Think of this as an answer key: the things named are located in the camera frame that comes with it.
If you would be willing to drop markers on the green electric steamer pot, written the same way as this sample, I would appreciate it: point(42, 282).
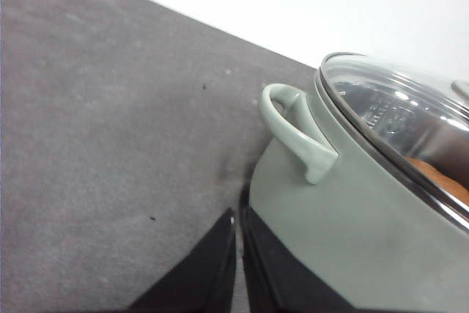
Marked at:
point(366, 238)

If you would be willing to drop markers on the grey table mat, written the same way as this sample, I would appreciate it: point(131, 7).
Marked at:
point(128, 131)

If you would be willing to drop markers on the glass steamer lid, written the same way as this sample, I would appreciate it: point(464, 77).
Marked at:
point(417, 123)

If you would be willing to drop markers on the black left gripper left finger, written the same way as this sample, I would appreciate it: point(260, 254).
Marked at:
point(203, 281)

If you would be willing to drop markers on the brown potato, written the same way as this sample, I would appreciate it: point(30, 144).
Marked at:
point(444, 180)

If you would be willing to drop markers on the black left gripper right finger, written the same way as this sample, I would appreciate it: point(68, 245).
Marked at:
point(278, 282)

